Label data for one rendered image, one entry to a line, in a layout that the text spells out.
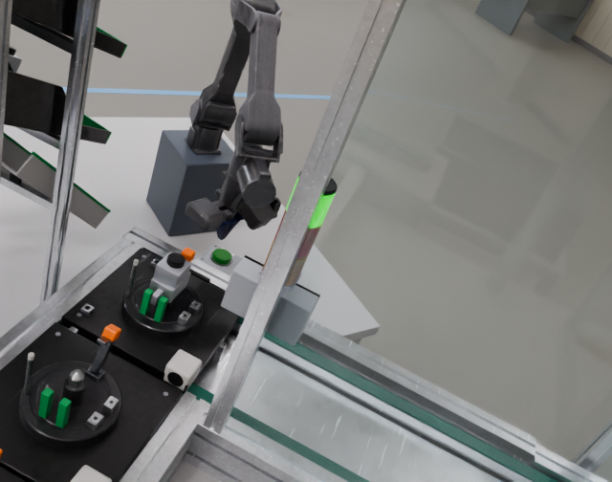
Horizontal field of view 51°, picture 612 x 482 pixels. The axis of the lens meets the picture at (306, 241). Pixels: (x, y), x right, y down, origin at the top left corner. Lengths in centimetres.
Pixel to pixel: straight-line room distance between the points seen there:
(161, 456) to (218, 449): 11
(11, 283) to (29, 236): 14
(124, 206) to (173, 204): 15
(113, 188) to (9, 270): 38
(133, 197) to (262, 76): 60
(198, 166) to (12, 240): 41
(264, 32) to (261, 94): 11
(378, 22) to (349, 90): 7
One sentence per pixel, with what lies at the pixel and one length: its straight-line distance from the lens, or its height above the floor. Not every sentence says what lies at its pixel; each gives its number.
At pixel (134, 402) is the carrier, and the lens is 105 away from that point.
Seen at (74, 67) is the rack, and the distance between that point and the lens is 100.
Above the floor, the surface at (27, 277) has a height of 86.
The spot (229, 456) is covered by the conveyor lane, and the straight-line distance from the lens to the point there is 108.
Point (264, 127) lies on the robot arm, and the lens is 111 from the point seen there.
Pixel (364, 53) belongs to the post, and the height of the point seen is 159.
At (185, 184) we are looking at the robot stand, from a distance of 144.
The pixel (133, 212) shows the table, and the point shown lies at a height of 86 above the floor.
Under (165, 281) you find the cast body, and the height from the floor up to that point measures 106.
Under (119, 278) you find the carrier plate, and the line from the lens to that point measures 123.
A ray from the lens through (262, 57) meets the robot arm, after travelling 115.
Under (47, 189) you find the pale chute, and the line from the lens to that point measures 113.
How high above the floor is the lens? 180
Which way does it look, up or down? 34 degrees down
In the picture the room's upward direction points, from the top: 23 degrees clockwise
